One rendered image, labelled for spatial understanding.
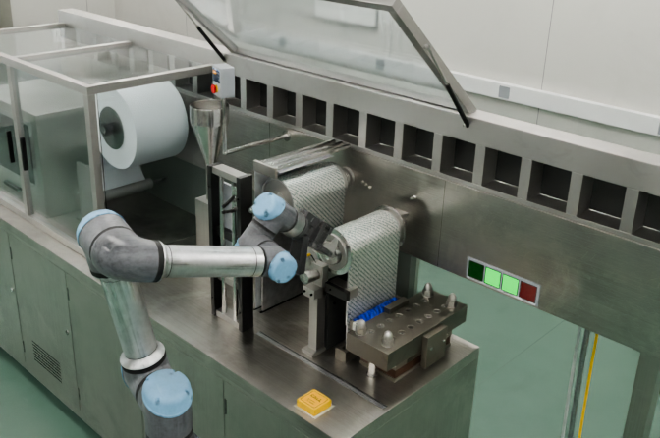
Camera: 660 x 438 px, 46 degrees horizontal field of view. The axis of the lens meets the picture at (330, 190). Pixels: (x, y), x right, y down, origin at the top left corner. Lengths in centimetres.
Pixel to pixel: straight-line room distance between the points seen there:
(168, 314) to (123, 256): 96
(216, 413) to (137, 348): 68
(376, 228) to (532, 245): 47
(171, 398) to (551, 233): 111
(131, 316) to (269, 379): 57
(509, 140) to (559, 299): 47
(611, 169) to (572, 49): 266
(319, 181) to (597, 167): 86
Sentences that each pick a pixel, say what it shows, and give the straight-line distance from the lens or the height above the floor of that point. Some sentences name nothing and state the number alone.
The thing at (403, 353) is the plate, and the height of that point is 100.
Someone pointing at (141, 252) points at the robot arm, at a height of 151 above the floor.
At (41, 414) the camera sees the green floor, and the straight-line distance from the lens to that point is 385.
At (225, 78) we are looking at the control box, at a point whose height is 168.
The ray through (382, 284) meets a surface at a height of 110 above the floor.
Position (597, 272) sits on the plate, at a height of 132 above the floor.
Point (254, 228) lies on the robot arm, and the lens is 201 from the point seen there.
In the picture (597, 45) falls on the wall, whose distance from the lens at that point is 466.
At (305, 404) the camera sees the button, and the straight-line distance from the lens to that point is 223.
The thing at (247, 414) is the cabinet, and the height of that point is 74.
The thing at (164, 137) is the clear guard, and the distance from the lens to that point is 301.
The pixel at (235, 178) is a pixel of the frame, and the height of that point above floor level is 143.
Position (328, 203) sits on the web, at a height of 130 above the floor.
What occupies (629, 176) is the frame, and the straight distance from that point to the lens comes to 209.
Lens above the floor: 228
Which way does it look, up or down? 22 degrees down
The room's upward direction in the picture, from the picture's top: 2 degrees clockwise
